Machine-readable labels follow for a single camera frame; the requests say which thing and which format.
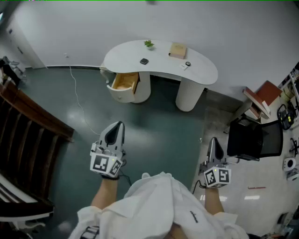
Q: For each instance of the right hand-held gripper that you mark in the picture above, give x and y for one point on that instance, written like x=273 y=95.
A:
x=217 y=177

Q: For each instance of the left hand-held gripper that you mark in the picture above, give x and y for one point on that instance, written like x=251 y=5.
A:
x=100 y=163

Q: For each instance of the large wooden drawer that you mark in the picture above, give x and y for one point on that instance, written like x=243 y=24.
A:
x=123 y=81

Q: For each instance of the small dark square object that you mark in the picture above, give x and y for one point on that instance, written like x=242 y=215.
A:
x=144 y=61

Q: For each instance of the small round black object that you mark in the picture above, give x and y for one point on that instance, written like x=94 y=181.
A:
x=188 y=63

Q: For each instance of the person's left forearm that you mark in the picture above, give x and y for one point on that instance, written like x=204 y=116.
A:
x=105 y=193

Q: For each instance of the person's right forearm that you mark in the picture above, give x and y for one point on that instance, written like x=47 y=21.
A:
x=213 y=200

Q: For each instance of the white curved desk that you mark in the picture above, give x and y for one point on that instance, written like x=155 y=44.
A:
x=163 y=63

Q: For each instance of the black office chair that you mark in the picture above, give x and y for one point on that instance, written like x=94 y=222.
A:
x=254 y=140

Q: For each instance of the person's white shoe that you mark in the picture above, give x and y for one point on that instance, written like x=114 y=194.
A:
x=146 y=175

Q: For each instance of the grey cardboard box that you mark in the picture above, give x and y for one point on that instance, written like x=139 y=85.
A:
x=243 y=109

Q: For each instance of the cream ornate furniture piece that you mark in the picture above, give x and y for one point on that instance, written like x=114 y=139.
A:
x=105 y=72

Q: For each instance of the white round device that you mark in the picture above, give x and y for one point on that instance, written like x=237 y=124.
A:
x=289 y=164

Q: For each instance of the red and white boxes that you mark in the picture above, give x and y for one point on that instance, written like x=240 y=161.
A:
x=264 y=95

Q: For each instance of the person's white shirt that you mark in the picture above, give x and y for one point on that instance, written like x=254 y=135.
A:
x=151 y=205

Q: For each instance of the black and yellow device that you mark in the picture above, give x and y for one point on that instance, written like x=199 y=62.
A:
x=286 y=116

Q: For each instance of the black chair base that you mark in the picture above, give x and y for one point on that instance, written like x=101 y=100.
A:
x=294 y=145

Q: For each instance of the dark wooden bench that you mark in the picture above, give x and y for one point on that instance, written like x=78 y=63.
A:
x=30 y=130

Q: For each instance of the small green potted plant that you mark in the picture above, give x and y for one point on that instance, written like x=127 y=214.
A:
x=149 y=44

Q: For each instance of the cluttered metal shelf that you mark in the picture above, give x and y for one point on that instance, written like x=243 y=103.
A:
x=292 y=81

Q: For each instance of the tan book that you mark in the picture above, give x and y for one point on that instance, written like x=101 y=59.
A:
x=178 y=51

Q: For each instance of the grey chair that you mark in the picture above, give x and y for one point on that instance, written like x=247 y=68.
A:
x=14 y=63

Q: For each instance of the white ornate furniture frame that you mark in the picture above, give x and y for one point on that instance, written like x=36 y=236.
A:
x=21 y=214

